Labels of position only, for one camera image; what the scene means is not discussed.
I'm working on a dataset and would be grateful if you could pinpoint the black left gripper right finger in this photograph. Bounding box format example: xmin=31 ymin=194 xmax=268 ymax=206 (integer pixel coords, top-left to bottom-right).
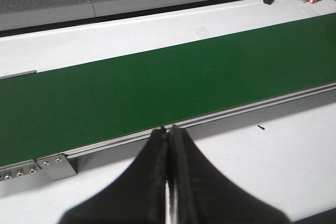
xmin=167 ymin=126 xmax=290 ymax=223

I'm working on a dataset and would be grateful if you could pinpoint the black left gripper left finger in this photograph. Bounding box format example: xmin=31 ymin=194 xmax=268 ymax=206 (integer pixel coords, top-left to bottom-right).
xmin=59 ymin=127 xmax=167 ymax=223

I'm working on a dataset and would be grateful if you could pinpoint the green conveyor belt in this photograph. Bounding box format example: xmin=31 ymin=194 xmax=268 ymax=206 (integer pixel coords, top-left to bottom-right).
xmin=1 ymin=14 xmax=335 ymax=166

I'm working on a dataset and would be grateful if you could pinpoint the aluminium conveyor frame rail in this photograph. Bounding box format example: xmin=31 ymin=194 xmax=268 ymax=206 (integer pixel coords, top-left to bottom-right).
xmin=1 ymin=69 xmax=335 ymax=181

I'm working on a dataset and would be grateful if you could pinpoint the left steel conveyor bracket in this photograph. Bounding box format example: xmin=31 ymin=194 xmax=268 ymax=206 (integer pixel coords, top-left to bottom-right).
xmin=36 ymin=154 xmax=77 ymax=181

